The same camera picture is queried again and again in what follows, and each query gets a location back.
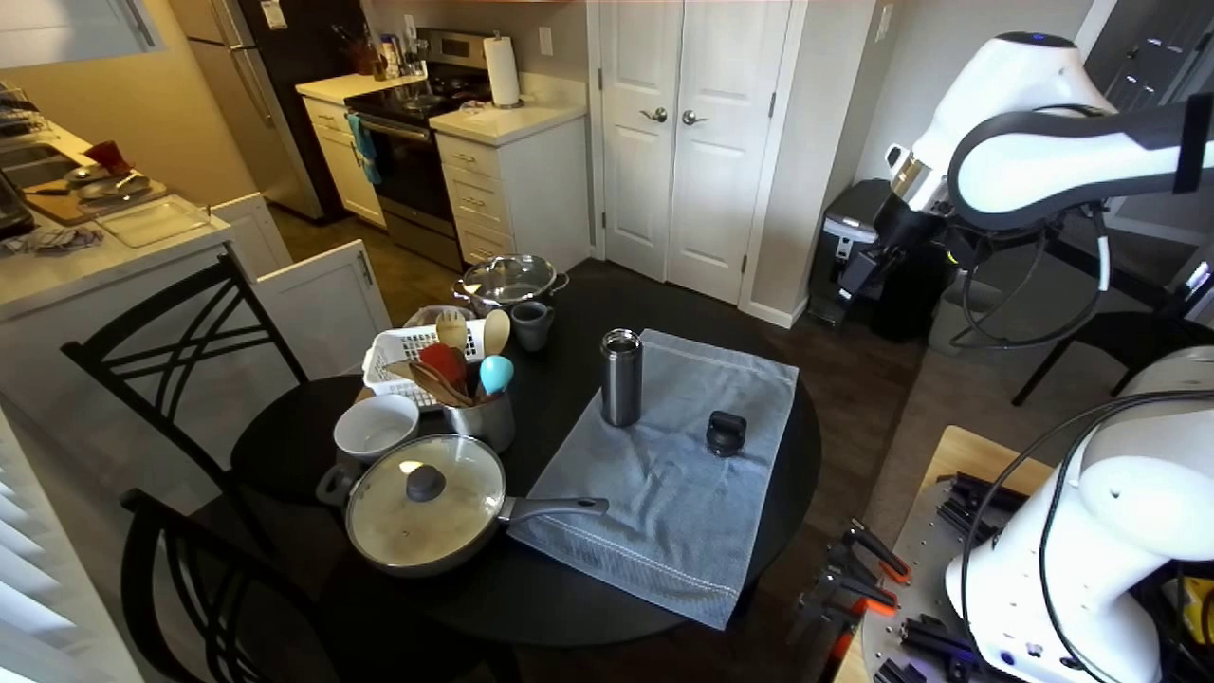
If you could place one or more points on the black floor appliance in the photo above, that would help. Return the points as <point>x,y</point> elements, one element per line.
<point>852,272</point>

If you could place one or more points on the wooden spoon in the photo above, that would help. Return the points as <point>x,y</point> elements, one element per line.
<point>452,331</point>
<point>495,331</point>

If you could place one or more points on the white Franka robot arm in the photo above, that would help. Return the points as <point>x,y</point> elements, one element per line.
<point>1048,165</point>

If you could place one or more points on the wooden board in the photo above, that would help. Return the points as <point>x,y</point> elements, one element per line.
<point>974,461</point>

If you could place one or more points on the paper towel roll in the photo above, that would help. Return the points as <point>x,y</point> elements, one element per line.
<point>504,69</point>

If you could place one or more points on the black orange clamp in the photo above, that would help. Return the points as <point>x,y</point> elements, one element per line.
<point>868,562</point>

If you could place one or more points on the red cup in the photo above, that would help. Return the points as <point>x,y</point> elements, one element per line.
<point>109,157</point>

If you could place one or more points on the stainless steel refrigerator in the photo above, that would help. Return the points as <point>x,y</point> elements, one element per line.
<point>254,115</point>

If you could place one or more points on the black metal chair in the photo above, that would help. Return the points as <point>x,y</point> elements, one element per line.
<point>193,342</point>
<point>193,595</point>

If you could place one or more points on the brown cutting board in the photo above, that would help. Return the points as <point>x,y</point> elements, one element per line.
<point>79,198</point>

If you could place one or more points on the grey frying pan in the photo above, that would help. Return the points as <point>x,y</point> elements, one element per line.
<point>380,557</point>

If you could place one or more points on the teal dish towel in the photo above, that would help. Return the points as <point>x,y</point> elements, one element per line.
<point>367,150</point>

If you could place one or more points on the black bottle lid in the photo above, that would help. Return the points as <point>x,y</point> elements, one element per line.
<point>727,433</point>

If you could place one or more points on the white kitchen cabinet with drawers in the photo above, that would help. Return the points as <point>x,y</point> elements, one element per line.
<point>515,193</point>

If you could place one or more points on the metal utensil holder cup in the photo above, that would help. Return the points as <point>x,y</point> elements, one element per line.
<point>495,418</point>

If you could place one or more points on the blue-grey towel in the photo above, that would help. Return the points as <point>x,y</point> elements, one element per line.
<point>685,508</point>

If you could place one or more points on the white bowl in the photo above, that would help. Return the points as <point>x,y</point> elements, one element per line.
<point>378,428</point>

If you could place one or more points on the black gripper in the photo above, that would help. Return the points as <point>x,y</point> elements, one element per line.
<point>912,234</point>

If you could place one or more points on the red utensil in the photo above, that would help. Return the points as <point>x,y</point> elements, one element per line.
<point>442,366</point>

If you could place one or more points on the stainless steel stove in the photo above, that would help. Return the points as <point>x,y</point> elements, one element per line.
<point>410,165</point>

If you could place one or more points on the white cabinet door panel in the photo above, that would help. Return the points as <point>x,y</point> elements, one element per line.
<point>323,308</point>

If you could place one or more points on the grey mug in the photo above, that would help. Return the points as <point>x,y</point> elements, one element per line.
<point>533,327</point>

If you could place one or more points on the silver pot with glass lid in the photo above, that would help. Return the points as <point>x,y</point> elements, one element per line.
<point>509,284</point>

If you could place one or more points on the grey metal bottle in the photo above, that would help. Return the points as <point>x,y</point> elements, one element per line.
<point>620,382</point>

